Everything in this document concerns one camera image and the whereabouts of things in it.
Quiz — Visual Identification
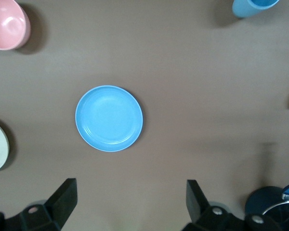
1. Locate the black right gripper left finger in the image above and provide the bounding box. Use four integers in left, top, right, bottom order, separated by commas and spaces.
0, 178, 78, 231

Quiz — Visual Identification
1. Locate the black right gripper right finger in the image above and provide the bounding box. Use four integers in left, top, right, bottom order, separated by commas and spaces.
180, 179, 282, 231

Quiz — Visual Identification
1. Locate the blue plate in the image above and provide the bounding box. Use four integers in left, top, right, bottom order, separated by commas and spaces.
74, 85, 144, 153

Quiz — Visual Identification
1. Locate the dark blue saucepan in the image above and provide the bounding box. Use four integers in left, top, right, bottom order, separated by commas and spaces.
245, 165, 289, 231

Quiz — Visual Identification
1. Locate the pink bowl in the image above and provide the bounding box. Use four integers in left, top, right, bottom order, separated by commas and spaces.
0, 0, 31, 51

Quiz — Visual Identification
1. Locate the blue plastic cup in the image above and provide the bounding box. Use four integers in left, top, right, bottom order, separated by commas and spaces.
232, 0, 280, 19

